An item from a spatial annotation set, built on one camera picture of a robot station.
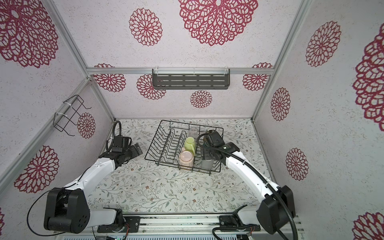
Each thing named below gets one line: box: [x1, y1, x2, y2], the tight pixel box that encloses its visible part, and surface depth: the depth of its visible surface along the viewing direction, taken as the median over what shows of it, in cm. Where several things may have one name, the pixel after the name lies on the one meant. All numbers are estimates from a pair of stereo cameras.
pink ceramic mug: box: [179, 147, 194, 170], surface depth 85 cm
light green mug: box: [184, 136, 196, 157], surface depth 93 cm
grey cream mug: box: [201, 159, 214, 170], surface depth 88 cm
